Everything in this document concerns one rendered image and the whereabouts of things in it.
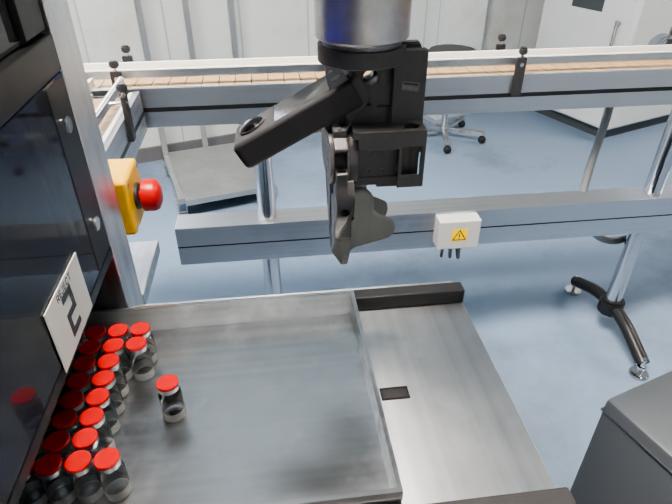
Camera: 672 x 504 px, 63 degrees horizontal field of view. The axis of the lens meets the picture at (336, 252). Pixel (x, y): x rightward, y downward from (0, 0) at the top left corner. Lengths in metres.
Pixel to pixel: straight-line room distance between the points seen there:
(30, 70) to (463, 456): 0.48
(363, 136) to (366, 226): 0.10
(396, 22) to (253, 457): 0.39
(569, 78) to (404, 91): 1.08
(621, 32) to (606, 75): 2.11
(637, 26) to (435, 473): 3.29
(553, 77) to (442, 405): 1.07
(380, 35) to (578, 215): 1.38
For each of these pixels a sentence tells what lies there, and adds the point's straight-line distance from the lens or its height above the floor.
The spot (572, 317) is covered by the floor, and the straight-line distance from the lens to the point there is 2.19.
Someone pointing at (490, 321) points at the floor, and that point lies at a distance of 2.07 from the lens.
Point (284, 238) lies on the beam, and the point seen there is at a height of 0.50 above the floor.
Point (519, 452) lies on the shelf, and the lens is 0.56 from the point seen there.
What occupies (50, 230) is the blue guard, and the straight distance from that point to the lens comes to 0.48.
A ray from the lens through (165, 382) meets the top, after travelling 0.55.
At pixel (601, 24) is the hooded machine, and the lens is 3.75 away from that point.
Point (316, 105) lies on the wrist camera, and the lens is 0.45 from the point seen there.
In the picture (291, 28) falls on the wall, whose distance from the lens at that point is 3.36.
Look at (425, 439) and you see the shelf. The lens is 0.55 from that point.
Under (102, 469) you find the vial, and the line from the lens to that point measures 0.50.
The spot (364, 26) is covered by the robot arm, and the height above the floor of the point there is 1.23.
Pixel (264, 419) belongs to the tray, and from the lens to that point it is 0.56.
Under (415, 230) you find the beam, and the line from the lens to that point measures 1.57.
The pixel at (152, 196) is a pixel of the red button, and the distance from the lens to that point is 0.70.
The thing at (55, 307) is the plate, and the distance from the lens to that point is 0.47.
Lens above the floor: 1.31
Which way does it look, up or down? 34 degrees down
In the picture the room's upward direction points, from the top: straight up
